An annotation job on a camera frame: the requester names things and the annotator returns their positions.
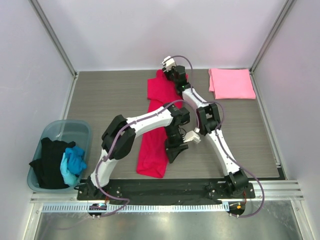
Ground red t shirt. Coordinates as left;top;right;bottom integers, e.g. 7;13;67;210
136;69;183;179

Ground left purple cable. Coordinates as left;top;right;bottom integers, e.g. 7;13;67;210
94;99;203;218

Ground folded pink t shirt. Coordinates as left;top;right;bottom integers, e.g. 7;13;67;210
208;68;256;100

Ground blue plastic basket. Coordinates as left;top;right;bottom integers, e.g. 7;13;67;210
27;120;92;193

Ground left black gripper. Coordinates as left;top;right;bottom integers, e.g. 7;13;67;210
164;125;189;164

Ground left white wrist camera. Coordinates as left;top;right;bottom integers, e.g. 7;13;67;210
182;130;201;144

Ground blue t shirt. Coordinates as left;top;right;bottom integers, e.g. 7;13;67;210
60;146;87;187

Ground aluminium frame post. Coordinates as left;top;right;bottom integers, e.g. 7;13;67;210
249;0;297;74
27;0;79;77

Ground white slotted cable duct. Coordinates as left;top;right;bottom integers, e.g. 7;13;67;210
41;202;230;214

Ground left aluminium frame post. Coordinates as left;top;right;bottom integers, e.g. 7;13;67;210
27;0;79;77

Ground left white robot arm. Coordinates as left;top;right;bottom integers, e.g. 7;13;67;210
78;100;190;200

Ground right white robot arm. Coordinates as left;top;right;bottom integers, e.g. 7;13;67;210
162;64;249;198

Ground right aluminium frame post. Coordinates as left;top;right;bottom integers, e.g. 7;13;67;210
249;0;297;74

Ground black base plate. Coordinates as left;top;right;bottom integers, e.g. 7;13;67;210
75;178;256;206

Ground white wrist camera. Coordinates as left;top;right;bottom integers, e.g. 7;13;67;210
161;56;176;72
182;130;201;144

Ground black t shirt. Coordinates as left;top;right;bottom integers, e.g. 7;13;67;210
29;137;76;190

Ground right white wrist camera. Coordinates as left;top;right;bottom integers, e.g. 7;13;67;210
161;56;176;72

